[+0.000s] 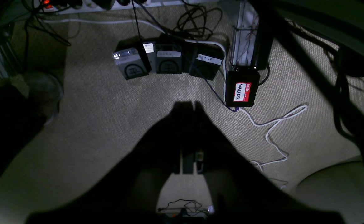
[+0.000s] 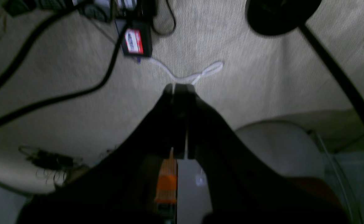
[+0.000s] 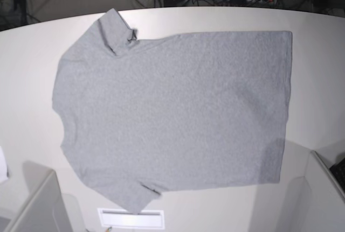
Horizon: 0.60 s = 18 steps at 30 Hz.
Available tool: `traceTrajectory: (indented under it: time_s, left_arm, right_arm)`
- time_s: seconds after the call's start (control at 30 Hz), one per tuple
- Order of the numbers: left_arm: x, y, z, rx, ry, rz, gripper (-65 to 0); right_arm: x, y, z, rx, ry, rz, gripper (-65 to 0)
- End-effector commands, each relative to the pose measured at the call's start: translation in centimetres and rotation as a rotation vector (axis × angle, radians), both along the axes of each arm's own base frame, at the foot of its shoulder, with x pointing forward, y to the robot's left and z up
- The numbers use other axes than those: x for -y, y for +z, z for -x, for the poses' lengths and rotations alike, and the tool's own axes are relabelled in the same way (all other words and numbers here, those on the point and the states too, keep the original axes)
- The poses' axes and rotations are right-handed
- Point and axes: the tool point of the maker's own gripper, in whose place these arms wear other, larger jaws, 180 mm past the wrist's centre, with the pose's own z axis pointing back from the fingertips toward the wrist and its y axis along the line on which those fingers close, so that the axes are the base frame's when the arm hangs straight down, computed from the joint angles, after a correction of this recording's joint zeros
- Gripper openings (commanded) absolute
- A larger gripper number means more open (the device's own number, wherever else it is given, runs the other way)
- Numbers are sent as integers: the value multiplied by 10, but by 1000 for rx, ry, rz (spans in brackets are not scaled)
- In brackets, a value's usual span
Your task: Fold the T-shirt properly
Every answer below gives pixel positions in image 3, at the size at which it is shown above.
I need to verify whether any grey T-shirt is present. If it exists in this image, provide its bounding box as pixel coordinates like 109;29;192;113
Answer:
52;10;292;214

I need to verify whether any white slotted tray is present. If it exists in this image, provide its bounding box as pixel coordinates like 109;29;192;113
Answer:
97;208;165;230

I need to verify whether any left grey chair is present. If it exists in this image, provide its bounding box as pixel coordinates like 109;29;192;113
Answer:
1;161;86;231

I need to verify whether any black keyboard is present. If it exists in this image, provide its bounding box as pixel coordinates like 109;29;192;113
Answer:
330;159;345;191

